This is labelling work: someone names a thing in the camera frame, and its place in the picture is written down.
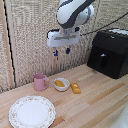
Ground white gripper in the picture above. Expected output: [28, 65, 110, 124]
[46, 28, 82, 60]

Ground orange food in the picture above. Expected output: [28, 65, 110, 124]
[55, 79, 66, 89]

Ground small white bowl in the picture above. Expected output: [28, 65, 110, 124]
[53, 77, 71, 92]

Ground black air fryer drawer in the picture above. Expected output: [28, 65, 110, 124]
[87, 46, 116, 78]

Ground woven folding screen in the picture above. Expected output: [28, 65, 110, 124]
[0, 0, 128, 94]

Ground pink ceramic mug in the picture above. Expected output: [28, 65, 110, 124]
[32, 73, 51, 92]

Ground orange food block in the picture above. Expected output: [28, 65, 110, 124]
[70, 82, 82, 95]

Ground white floral rim plate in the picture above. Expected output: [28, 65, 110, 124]
[8, 95, 57, 128]

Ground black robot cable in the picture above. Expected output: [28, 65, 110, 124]
[80, 11, 128, 37]

